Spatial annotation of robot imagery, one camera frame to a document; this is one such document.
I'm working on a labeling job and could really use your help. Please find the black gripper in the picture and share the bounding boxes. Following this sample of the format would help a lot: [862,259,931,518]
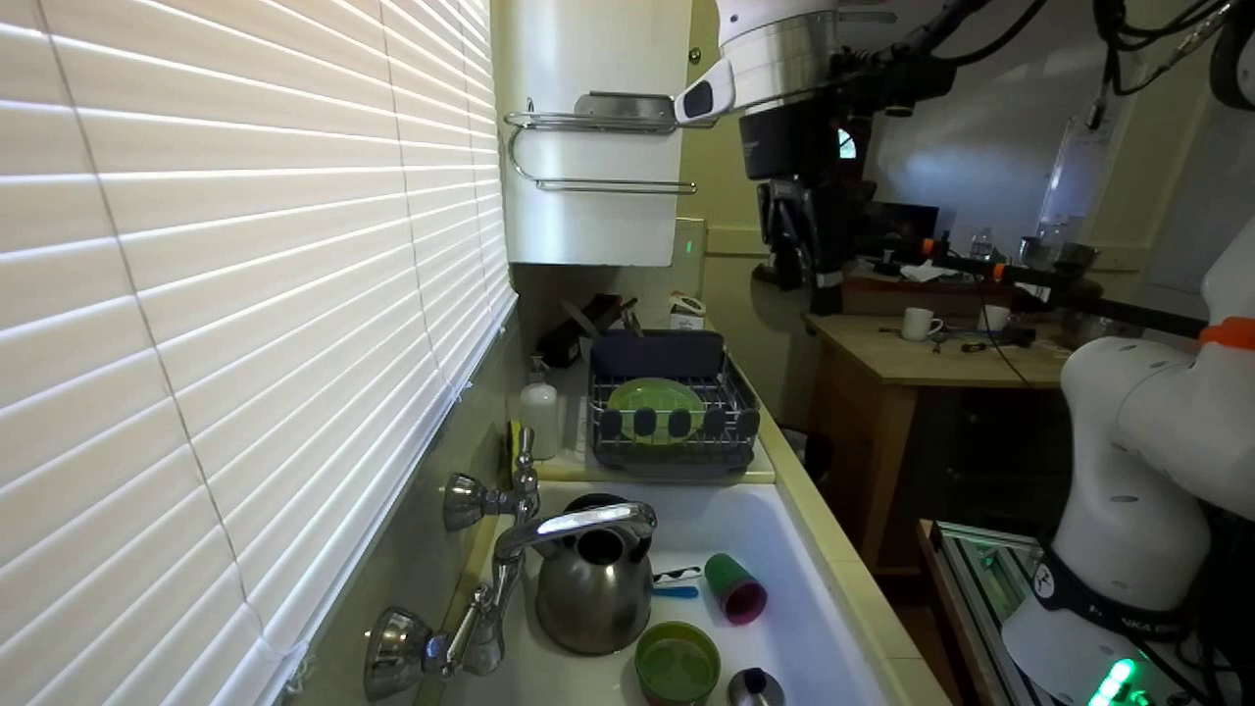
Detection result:
[739,98,852,319]

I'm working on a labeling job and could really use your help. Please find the wooden table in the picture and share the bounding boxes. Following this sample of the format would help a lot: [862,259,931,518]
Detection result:
[805,309,1089,580]

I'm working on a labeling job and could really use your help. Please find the green plate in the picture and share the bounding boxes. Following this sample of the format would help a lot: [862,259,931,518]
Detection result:
[603,378,715,454]

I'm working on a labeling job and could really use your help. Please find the metal dish drying rack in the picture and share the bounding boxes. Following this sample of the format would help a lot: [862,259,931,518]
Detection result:
[580,326,765,482]

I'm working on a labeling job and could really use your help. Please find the black boom orange clips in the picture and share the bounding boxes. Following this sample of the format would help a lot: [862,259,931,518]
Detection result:
[897,241,1207,343]

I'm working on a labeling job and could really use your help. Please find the white soap pump dispenser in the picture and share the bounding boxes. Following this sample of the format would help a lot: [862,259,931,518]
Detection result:
[515,365,570,458]

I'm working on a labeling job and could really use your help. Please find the green and pink cup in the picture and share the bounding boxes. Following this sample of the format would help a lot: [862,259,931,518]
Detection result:
[701,551,774,628]

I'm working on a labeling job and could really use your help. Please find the dish brush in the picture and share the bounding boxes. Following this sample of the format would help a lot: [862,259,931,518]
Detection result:
[647,563,706,606]

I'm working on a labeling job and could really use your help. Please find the white sink basin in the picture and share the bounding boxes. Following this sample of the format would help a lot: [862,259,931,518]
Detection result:
[446,479,895,706]

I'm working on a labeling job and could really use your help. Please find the green bowl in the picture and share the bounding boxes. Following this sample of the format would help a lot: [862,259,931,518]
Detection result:
[633,620,726,706]

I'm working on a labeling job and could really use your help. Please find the small dark steel cup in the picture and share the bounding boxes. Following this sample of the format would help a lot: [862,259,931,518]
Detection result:
[726,663,788,706]

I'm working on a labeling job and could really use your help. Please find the white window blinds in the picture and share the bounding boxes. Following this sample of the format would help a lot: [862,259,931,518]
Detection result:
[0,0,522,706]

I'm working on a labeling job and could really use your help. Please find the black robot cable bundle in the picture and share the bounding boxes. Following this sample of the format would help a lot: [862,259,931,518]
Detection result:
[835,0,1255,115]

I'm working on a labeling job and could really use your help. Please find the chrome wall faucet spout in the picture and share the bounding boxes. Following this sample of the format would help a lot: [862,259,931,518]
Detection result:
[361,470,661,704]

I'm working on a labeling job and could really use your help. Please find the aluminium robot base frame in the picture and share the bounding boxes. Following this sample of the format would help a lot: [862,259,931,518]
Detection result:
[918,518,1255,706]

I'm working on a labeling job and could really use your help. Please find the steel kettle black handle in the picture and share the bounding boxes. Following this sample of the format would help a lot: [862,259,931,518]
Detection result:
[529,489,656,661]

